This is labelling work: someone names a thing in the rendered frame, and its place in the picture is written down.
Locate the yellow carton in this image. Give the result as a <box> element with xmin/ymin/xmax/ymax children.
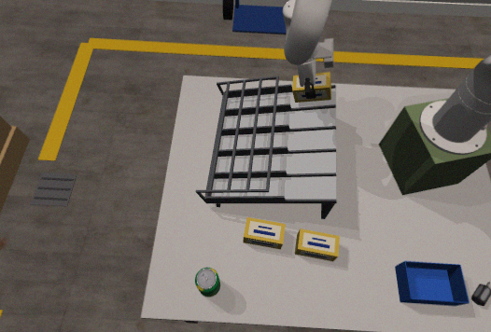
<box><xmin>243</xmin><ymin>217</ymin><xmax>286</xmax><ymax>250</ymax></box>
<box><xmin>292</xmin><ymin>72</ymin><xmax>331</xmax><ymax>103</ymax></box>
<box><xmin>295</xmin><ymin>228</ymin><xmax>340</xmax><ymax>261</ymax></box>

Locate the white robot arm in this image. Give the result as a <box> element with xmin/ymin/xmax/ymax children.
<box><xmin>283</xmin><ymin>0</ymin><xmax>491</xmax><ymax>155</ymax></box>

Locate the blue open tray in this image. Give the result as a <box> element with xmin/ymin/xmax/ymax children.
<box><xmin>395</xmin><ymin>261</ymin><xmax>466</xmax><ymax>306</ymax></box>

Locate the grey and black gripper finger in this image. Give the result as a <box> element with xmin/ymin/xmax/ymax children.
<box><xmin>304</xmin><ymin>77</ymin><xmax>316</xmax><ymax>99</ymax></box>

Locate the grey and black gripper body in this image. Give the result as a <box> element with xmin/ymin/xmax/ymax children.
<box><xmin>297</xmin><ymin>58</ymin><xmax>316</xmax><ymax>87</ymax></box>

